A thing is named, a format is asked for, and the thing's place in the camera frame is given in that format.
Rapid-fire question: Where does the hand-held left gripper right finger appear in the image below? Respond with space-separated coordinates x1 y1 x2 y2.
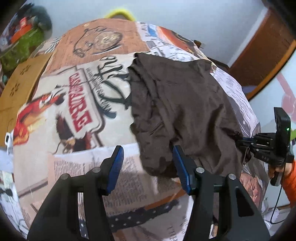
172 145 271 241

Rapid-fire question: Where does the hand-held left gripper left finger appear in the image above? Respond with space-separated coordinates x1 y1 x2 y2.
27 145 125 241

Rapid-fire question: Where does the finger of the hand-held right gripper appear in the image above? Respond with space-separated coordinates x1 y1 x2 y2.
235 136 257 144
235 143 255 163

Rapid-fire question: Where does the brown shirt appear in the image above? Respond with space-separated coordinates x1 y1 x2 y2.
127 52 247 178

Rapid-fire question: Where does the person's right forearm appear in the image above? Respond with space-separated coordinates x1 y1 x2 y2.
281 160 296 204

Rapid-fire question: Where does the person's right hand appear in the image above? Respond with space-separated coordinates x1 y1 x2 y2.
268 165 287 180

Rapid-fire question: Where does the printed blanket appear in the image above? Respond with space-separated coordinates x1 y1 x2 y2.
0 19 269 241

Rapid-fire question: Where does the small white device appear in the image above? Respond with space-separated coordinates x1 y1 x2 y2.
5 132 14 153

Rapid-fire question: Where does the wooden lap desk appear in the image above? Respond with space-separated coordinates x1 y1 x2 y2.
0 53 53 147

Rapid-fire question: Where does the striped pillow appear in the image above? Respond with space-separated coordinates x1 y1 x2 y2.
30 37 60 58

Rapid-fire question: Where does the green storage box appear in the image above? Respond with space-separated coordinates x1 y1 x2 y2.
0 28 45 72

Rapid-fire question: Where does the yellow foam tube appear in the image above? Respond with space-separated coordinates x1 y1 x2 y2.
104 8 136 22

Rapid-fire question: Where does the orange box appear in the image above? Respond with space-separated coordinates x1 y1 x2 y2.
10 23 33 43

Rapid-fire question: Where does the grey plush toy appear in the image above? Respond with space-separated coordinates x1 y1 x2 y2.
25 5 52 30

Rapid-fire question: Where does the thin black cable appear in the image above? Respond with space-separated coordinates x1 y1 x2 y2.
269 178 287 225

